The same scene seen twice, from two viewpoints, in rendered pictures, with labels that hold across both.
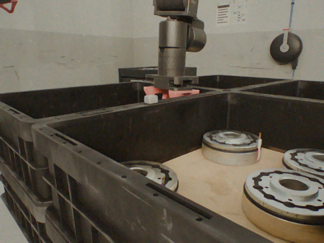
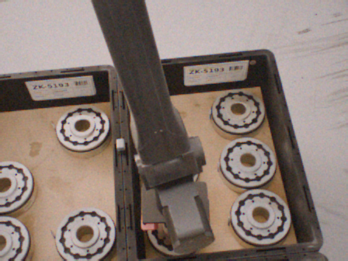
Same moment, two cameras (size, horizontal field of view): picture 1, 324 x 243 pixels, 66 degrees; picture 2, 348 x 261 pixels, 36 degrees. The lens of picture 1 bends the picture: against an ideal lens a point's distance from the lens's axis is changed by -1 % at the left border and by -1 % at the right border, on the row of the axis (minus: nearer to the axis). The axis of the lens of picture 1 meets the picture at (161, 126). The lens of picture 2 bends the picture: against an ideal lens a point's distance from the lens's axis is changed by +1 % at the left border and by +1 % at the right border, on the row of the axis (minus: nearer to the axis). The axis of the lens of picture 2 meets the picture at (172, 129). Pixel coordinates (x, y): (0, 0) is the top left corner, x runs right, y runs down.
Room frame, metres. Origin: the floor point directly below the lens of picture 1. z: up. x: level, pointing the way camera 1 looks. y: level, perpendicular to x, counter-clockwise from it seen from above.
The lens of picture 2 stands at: (0.76, -0.28, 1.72)
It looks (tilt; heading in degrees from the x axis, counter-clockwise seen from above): 58 degrees down; 130
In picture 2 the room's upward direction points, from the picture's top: 3 degrees counter-clockwise
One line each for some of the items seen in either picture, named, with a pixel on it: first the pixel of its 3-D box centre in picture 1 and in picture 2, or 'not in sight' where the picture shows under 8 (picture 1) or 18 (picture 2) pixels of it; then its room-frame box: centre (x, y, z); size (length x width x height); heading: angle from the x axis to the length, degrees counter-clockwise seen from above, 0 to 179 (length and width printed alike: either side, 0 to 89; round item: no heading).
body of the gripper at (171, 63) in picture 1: (171, 66); (174, 196); (0.54, -0.02, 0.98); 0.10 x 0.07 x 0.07; 39
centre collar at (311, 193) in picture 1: (293, 186); (3, 185); (0.25, -0.14, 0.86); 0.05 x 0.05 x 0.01
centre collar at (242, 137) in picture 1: (232, 136); (85, 234); (0.43, -0.12, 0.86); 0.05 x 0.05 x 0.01
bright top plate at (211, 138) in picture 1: (231, 138); (85, 235); (0.43, -0.12, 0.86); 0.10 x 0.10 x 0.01
